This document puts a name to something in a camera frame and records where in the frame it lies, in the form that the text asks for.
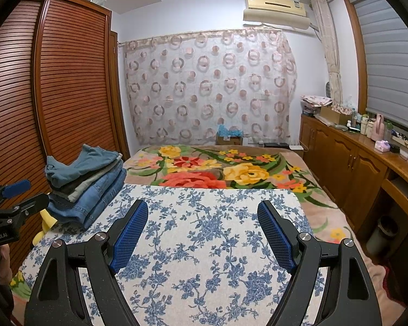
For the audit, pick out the beige window curtain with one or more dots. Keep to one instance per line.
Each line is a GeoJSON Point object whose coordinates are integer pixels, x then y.
{"type": "Point", "coordinates": [328, 47]}

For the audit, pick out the grey folded pants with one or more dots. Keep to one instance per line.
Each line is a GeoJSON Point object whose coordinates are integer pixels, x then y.
{"type": "Point", "coordinates": [80, 192]}

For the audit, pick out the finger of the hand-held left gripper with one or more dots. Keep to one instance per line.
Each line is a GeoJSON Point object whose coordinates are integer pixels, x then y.
{"type": "Point", "coordinates": [17, 188]}
{"type": "Point", "coordinates": [34, 203]}

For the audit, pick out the teal blue shirt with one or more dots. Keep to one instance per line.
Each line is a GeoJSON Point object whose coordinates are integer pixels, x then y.
{"type": "Point", "coordinates": [88, 163]}

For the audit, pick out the yellow plush toy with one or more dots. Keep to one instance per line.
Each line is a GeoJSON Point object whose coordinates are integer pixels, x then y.
{"type": "Point", "coordinates": [47, 224]}

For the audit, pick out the grey trash bin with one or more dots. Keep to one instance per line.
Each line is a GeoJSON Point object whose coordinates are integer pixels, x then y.
{"type": "Point", "coordinates": [380, 234]}

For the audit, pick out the white air conditioner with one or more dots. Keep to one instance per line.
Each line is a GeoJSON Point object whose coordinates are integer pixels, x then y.
{"type": "Point", "coordinates": [275, 10]}

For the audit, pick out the grey window blind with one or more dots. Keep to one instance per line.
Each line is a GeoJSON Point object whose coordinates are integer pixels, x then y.
{"type": "Point", "coordinates": [391, 61]}

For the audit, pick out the pink bottle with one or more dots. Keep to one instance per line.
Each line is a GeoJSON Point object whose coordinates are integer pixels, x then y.
{"type": "Point", "coordinates": [378, 127]}

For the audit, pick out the wooden slatted wardrobe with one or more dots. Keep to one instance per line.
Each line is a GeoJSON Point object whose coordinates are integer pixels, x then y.
{"type": "Point", "coordinates": [74, 85]}

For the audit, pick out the colourful floral blanket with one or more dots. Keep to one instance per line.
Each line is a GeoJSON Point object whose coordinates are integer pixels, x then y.
{"type": "Point", "coordinates": [244, 173]}

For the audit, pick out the blue folded jeans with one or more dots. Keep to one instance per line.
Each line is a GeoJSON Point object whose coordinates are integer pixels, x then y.
{"type": "Point", "coordinates": [88, 215]}
{"type": "Point", "coordinates": [95, 197]}

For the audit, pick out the circle patterned curtain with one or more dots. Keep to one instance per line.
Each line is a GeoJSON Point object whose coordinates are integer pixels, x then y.
{"type": "Point", "coordinates": [207, 88]}

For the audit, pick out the open cardboard box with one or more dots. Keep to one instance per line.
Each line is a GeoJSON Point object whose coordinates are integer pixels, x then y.
{"type": "Point", "coordinates": [335, 115]}

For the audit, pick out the white lotion bottle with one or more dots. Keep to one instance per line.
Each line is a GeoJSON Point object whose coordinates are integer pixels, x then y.
{"type": "Point", "coordinates": [364, 125]}

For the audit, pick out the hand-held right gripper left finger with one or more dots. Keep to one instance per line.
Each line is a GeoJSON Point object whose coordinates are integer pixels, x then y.
{"type": "Point", "coordinates": [129, 234]}

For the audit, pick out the person's left hand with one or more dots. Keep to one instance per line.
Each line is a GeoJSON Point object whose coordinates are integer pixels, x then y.
{"type": "Point", "coordinates": [5, 261]}

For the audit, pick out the small black box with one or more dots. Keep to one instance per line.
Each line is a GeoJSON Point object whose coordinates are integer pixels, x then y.
{"type": "Point", "coordinates": [395, 148]}

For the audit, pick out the wooden cabinet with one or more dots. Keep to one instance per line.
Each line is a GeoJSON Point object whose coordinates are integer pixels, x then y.
{"type": "Point", "coordinates": [346, 166]}

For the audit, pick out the wooden window frame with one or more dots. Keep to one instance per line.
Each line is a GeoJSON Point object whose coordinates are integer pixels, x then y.
{"type": "Point", "coordinates": [357, 51]}

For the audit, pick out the stack of printed cloths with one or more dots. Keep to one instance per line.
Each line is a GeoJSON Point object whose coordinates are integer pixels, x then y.
{"type": "Point", "coordinates": [314, 101]}

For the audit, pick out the blue floral bed sheet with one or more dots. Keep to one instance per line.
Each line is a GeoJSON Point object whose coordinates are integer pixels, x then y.
{"type": "Point", "coordinates": [204, 244]}

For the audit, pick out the pink tissue box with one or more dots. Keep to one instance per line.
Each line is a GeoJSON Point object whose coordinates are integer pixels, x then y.
{"type": "Point", "coordinates": [383, 146]}

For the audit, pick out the green bottle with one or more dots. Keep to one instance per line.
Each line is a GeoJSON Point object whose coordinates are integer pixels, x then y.
{"type": "Point", "coordinates": [388, 131]}

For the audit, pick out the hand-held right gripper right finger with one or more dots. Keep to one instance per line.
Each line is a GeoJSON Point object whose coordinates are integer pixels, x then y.
{"type": "Point", "coordinates": [277, 234]}

